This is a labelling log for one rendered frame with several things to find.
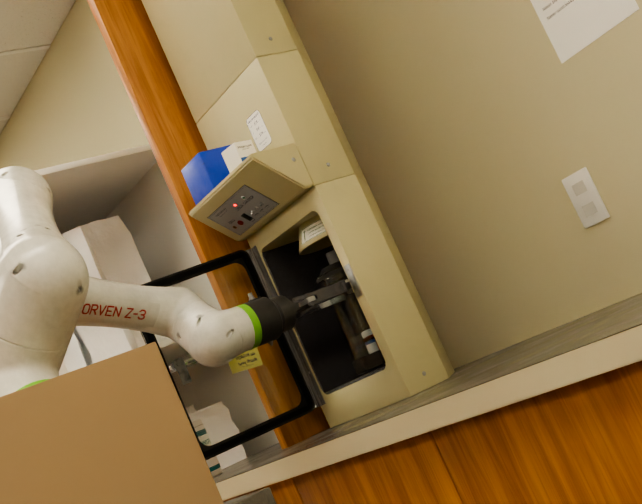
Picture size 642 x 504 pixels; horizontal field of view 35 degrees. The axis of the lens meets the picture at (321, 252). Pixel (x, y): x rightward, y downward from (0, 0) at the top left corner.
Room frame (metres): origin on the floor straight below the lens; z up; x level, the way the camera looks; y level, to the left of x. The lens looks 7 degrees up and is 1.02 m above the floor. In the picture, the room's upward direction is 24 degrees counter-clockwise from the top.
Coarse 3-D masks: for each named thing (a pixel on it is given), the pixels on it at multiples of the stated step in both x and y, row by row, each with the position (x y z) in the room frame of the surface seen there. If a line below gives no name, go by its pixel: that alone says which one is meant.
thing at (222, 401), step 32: (192, 288) 2.20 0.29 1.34; (224, 288) 2.23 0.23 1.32; (256, 352) 2.24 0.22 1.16; (192, 384) 2.16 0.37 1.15; (224, 384) 2.19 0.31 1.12; (256, 384) 2.22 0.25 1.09; (288, 384) 2.26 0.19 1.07; (192, 416) 2.14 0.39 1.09; (224, 416) 2.17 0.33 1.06; (256, 416) 2.21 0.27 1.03
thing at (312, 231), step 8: (304, 224) 2.16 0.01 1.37; (312, 224) 2.15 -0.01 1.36; (320, 224) 2.14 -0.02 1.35; (304, 232) 2.16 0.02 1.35; (312, 232) 2.14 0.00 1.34; (320, 232) 2.13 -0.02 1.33; (304, 240) 2.16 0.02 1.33; (312, 240) 2.14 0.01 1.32; (320, 240) 2.28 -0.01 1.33; (328, 240) 2.29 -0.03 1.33; (304, 248) 2.16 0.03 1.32; (312, 248) 2.27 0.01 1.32; (320, 248) 2.28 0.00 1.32
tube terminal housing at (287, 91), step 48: (240, 96) 2.13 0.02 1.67; (288, 96) 2.06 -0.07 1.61; (336, 144) 2.10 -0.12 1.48; (336, 192) 2.06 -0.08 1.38; (288, 240) 2.30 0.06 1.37; (336, 240) 2.05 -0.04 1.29; (384, 240) 2.10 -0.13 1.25; (384, 288) 2.07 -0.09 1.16; (384, 336) 2.04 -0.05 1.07; (432, 336) 2.16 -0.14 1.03; (384, 384) 2.09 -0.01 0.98; (432, 384) 2.07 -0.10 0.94
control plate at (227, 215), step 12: (240, 192) 2.09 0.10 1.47; (252, 192) 2.08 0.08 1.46; (228, 204) 2.14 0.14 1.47; (240, 204) 2.13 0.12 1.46; (252, 204) 2.12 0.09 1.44; (264, 204) 2.11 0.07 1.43; (276, 204) 2.10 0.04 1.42; (216, 216) 2.20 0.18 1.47; (228, 216) 2.19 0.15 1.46; (240, 216) 2.18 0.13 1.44; (252, 216) 2.16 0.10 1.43; (228, 228) 2.23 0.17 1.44; (240, 228) 2.22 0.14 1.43
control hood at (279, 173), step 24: (288, 144) 2.03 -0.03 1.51; (240, 168) 2.02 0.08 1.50; (264, 168) 1.99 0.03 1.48; (288, 168) 2.01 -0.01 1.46; (216, 192) 2.11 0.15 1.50; (264, 192) 2.07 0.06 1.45; (288, 192) 2.05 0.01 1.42; (192, 216) 2.22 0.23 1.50; (264, 216) 2.15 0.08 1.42; (240, 240) 2.27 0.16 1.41
